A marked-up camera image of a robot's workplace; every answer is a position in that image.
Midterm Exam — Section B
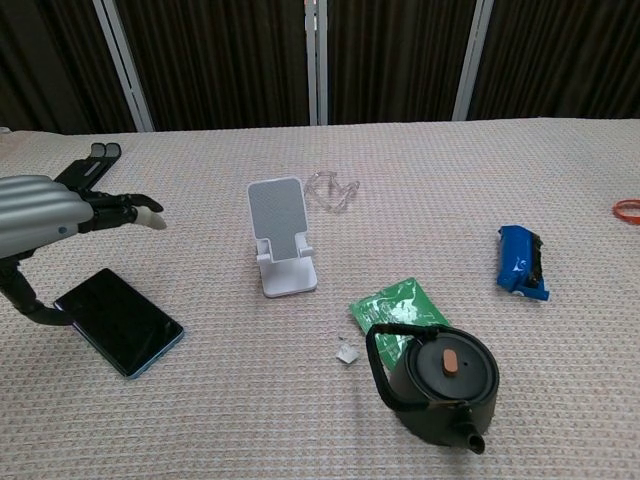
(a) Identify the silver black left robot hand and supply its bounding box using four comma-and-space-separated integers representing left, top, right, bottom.
0, 174, 166, 329

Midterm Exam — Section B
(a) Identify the black smartphone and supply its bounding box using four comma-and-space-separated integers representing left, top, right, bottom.
52, 267, 185, 380

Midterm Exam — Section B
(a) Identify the white phone stand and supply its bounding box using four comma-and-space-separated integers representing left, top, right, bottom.
246, 176, 320, 300

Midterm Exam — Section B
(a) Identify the dark ribbed partition panel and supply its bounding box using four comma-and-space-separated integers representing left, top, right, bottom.
113, 0, 312, 133
0, 0, 137, 135
468, 0, 640, 122
326, 0, 477, 126

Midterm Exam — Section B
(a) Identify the beige woven tablecloth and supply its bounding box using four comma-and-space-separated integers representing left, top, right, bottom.
0, 116, 640, 480

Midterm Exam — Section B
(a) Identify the small clear plastic scrap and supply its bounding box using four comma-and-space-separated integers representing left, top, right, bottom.
333, 337, 361, 365

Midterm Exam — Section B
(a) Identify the green foil packet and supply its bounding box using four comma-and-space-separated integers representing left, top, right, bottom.
348, 277, 446, 374

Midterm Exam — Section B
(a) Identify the black cast-iron teapot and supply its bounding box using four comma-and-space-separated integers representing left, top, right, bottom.
364, 322, 501, 455

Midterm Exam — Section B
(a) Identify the blue cookie packet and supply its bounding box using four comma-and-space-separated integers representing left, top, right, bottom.
495, 224, 551, 303

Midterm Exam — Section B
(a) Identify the orange rubber band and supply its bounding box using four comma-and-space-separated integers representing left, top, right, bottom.
613, 198, 640, 225

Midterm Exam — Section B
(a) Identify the black slotted bracket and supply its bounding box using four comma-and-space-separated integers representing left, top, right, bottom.
53, 142, 123, 195

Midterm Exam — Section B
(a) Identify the white partition frame post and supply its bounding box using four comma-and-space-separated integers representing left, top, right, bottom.
451, 0, 495, 122
92, 0, 154, 133
303, 0, 329, 127

